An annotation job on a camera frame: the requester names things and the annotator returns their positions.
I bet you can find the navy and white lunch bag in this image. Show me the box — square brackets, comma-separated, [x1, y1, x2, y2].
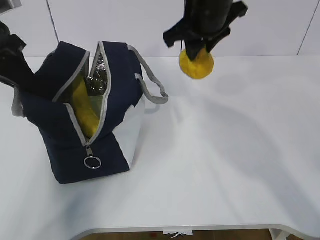
[11, 41, 168, 184]

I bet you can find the yellow banana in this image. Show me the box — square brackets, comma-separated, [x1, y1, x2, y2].
[70, 75, 100, 138]

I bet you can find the white tape under table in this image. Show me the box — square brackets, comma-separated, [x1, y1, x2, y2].
[162, 226, 194, 239]

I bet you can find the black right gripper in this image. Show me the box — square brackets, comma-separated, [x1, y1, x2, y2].
[163, 0, 248, 61]

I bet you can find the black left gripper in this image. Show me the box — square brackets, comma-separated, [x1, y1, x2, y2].
[0, 22, 60, 97]

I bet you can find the yellow pear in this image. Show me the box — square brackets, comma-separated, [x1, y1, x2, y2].
[179, 47, 215, 80]

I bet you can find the white table leg frame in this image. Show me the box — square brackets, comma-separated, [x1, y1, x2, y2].
[269, 228, 291, 240]

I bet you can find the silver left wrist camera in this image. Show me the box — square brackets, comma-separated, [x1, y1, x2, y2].
[0, 0, 22, 15]

